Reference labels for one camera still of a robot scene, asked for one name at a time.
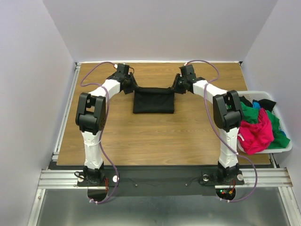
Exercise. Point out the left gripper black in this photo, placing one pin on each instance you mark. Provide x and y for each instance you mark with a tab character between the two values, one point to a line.
133	86

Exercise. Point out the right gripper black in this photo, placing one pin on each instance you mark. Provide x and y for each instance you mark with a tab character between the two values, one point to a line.
178	83

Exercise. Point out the black t shirt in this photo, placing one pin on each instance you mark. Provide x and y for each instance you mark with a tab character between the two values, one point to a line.
266	104
153	100

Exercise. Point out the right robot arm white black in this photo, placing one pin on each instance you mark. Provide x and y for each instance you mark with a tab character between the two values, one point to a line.
227	117

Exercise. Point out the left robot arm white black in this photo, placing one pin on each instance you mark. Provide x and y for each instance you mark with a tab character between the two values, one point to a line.
91	117

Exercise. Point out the green t shirt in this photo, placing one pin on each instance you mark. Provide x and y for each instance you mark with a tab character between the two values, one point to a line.
281	141

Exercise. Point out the blue t shirt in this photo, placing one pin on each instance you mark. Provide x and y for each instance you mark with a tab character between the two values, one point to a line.
256	105

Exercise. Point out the pink t shirt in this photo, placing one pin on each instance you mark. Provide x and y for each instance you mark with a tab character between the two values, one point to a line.
256	137

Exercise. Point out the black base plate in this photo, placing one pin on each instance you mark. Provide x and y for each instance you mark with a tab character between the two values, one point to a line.
157	181

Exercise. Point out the aluminium frame rail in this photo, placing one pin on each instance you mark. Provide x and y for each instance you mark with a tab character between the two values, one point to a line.
57	179

